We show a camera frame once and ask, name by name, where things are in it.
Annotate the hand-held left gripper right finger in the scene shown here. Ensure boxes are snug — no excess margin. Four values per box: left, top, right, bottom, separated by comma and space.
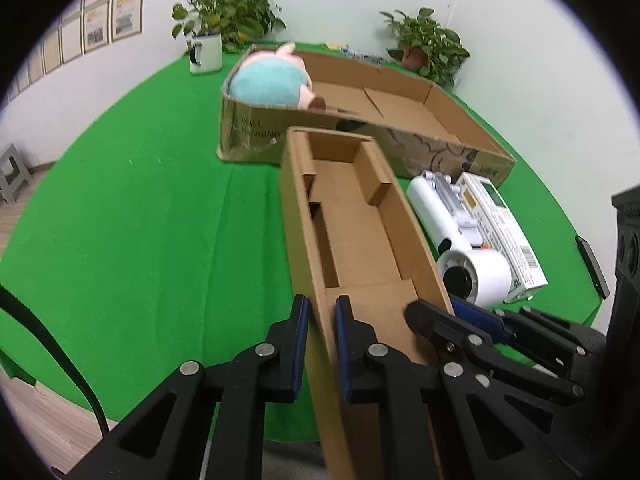
335, 295, 596, 480

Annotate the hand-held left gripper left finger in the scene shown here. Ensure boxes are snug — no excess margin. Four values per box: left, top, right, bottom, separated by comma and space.
65, 295, 311, 480

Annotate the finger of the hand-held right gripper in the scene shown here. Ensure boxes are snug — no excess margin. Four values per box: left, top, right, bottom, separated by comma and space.
404, 300, 587, 407
449, 294, 608, 377

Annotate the white and green product box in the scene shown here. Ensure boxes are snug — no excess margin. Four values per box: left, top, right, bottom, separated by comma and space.
457, 172, 548, 305

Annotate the white cylindrical water purifier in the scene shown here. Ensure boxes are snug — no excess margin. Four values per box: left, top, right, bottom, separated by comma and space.
406, 170, 513, 308

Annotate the narrow cardboard insert tray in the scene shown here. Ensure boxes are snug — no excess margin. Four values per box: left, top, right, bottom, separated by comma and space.
278, 126, 455, 480

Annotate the large cardboard box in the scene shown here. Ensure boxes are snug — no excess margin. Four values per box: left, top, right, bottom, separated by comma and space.
216, 44, 517, 196

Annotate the black flat device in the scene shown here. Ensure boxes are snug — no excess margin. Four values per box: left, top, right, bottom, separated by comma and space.
575, 235, 611, 299

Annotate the green tablecloth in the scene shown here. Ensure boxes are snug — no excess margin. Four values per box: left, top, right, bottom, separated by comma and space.
0, 40, 616, 443

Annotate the blue and pink plush toy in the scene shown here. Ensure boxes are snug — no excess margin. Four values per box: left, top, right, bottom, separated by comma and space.
229, 42, 328, 111

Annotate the potted plant in red pot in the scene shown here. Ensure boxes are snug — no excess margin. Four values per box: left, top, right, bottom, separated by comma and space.
379, 7, 471, 92

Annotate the blue patterned small object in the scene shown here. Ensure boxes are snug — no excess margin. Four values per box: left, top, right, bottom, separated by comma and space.
324, 44, 388, 64

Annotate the grey plastic stool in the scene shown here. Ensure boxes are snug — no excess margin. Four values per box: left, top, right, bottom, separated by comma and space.
0, 144, 34, 206

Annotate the potted plant in white mug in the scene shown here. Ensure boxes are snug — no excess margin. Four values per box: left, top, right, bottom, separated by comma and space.
171, 0, 287, 76

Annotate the black cable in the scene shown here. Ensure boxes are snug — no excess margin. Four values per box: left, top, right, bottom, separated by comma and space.
0, 285, 114, 436

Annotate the row of framed wall certificates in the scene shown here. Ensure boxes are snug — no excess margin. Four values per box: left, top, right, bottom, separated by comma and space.
4, 0, 149, 107

